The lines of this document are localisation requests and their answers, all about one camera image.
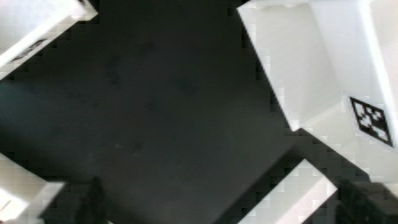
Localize white drawer cabinet box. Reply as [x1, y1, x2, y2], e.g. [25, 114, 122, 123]
[238, 0, 398, 183]

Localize white drawer tray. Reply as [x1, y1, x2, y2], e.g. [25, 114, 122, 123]
[0, 0, 98, 80]
[238, 160, 337, 224]

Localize white front drawer tray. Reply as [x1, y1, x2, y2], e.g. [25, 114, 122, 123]
[0, 0, 98, 80]

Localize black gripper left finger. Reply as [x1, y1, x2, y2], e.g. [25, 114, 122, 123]
[39, 178, 108, 224]

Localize white rear drawer tray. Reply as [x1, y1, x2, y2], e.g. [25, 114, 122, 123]
[238, 160, 337, 224]

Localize white obstacle fence wall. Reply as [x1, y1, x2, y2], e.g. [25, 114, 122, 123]
[0, 153, 66, 224]

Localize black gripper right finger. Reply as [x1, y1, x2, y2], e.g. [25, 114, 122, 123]
[336, 180, 398, 224]

